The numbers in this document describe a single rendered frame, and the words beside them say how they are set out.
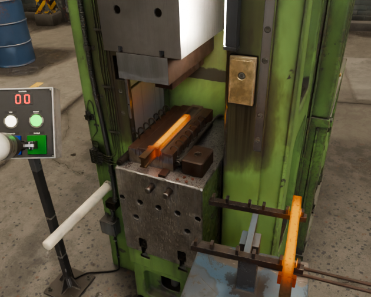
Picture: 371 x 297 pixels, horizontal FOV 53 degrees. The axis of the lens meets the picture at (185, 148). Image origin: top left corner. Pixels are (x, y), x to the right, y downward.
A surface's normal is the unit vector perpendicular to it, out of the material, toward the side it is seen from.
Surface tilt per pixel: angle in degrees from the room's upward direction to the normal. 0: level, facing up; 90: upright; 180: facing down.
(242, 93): 90
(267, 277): 0
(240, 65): 90
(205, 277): 0
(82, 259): 0
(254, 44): 90
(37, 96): 60
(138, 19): 90
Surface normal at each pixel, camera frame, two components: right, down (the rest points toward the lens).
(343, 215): -0.03, -0.85
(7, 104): -0.01, 0.04
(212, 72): -0.42, 0.49
